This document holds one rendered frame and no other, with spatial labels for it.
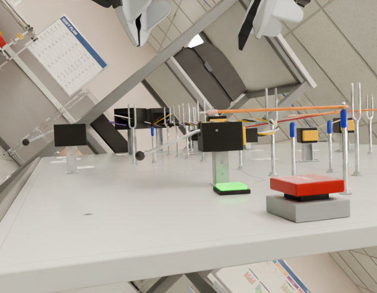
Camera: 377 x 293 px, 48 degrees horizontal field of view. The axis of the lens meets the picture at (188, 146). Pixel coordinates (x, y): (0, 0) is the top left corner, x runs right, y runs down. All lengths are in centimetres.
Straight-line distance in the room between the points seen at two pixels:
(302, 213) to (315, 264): 887
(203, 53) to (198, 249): 143
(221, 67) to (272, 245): 143
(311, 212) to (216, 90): 135
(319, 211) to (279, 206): 4
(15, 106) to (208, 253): 799
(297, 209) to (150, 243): 13
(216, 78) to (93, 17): 694
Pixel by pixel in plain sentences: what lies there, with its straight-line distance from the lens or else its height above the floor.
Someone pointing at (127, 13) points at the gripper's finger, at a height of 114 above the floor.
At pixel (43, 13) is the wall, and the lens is 863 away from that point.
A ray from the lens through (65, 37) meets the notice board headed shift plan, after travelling 843.
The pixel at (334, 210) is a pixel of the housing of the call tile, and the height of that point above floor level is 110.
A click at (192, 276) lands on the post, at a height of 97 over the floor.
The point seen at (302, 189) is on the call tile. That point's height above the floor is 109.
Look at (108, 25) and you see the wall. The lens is 851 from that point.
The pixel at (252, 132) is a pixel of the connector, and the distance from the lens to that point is 60.
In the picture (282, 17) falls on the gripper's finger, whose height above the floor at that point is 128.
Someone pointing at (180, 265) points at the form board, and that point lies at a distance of 31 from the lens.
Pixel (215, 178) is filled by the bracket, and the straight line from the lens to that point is 59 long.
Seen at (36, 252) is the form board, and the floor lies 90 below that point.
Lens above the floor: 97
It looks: 11 degrees up
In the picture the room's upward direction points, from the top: 48 degrees clockwise
